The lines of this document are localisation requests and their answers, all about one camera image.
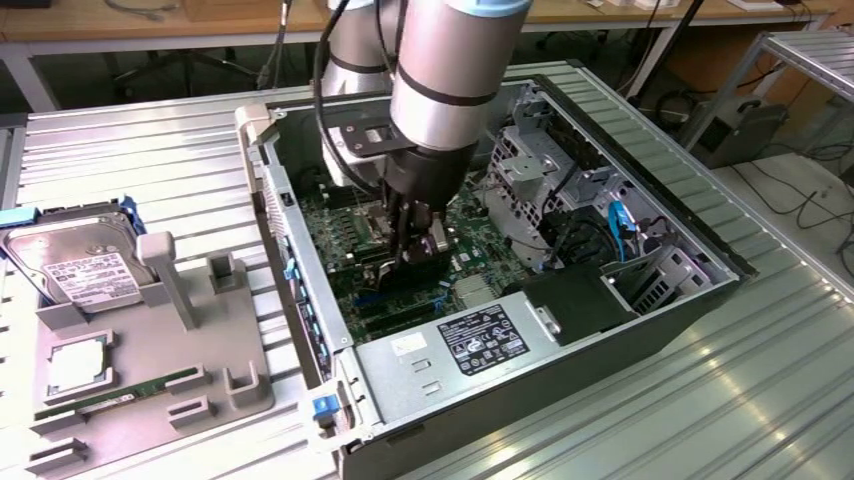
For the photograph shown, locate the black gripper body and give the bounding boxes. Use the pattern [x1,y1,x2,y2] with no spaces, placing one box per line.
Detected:
[383,143,479,214]

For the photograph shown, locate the graphics card with metal bracket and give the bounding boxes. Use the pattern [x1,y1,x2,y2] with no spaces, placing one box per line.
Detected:
[372,214,459,297]

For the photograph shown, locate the CPU socket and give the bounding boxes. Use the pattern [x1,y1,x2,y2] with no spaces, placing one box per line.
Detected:
[357,205,393,247]

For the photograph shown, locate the installed black RAM stick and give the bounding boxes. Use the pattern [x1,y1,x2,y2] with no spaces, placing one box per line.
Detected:
[351,244,396,267]

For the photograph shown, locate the green motherboard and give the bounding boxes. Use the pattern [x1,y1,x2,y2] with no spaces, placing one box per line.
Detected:
[296,169,535,341]

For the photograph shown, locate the silver chipset heatsink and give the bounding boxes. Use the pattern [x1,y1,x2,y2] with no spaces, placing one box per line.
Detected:
[452,277,499,307]

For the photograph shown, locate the silver disk bay cage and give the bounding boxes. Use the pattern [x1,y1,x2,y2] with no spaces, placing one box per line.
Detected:
[479,124,601,274]

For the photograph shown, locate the black expansion slot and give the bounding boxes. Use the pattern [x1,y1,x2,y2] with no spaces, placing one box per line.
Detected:
[363,304,435,336]

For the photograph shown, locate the black plastic fan shroud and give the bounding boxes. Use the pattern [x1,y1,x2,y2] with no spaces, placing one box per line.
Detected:
[503,262,639,347]

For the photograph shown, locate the silver power supply with label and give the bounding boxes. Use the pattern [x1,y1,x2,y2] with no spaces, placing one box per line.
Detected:
[351,292,565,427]

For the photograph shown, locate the open black PC case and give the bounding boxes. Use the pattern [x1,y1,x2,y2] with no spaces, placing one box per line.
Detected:
[233,73,759,480]

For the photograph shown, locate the blue disk carrier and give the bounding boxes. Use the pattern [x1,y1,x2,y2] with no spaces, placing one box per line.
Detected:
[0,196,146,306]

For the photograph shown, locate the wooden desk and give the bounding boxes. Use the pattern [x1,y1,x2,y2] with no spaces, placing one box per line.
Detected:
[0,0,835,42]

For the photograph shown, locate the black box on floor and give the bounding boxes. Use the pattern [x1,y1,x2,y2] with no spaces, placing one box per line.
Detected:
[699,99,790,169]

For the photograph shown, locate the grey parts rack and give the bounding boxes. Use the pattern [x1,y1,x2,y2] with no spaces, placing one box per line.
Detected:
[25,232,280,479]

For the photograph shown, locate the silver hard disk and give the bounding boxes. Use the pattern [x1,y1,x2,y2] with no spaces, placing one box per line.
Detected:
[0,212,145,316]

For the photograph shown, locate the green RAM stick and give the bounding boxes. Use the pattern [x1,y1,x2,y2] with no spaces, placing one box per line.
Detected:
[32,367,202,419]

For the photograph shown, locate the silver CPU chip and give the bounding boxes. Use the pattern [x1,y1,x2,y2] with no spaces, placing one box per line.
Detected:
[45,343,109,390]

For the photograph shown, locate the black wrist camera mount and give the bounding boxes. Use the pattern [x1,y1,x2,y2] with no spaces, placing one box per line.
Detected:
[325,122,416,157]

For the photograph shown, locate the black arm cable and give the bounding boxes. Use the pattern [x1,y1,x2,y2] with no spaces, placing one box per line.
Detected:
[312,0,401,196]

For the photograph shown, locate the blue SATA wire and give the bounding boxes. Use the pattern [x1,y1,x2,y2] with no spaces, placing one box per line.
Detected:
[607,199,636,264]

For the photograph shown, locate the grey hanging cable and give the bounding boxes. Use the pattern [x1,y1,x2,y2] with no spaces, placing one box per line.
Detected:
[256,0,294,91]

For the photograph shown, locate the black cables on white table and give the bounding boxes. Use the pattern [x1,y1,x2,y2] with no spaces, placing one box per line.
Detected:
[732,144,854,232]

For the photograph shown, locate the grey metal frame table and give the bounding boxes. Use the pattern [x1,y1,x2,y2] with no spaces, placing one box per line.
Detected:
[683,32,854,151]

